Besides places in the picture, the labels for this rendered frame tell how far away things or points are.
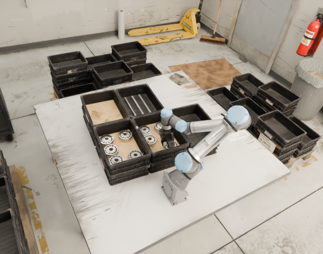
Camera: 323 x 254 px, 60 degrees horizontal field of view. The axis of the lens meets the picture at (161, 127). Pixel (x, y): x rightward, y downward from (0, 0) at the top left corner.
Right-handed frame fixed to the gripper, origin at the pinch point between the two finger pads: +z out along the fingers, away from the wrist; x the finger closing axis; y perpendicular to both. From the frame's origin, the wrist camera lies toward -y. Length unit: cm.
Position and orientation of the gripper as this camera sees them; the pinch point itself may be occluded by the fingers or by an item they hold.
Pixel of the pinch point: (167, 147)
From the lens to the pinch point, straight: 209.3
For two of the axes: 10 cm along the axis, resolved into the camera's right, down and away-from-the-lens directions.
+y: -4.2, -6.5, 6.3
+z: 0.1, 7.0, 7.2
